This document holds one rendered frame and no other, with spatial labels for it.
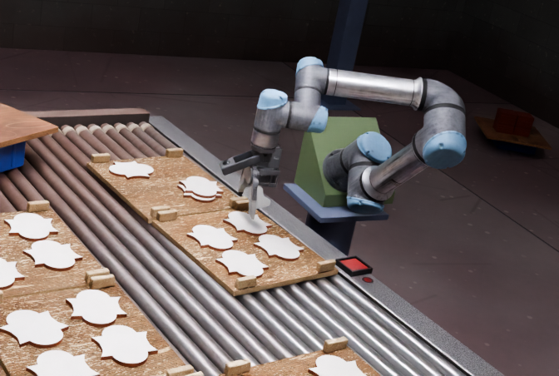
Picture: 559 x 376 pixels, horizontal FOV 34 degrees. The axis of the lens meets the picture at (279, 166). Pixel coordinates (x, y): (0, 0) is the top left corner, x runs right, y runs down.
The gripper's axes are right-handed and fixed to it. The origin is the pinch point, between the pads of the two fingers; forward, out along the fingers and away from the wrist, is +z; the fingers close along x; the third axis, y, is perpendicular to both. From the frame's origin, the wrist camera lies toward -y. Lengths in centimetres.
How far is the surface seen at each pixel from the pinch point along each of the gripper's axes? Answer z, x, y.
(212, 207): 5.9, 11.1, -5.9
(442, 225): 103, 201, 191
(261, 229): 4.5, -4.0, 5.2
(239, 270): 4.0, -28.6, -7.2
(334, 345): 2, -64, 7
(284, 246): 4.2, -14.3, 9.3
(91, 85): 109, 409, 4
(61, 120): 8, 76, -46
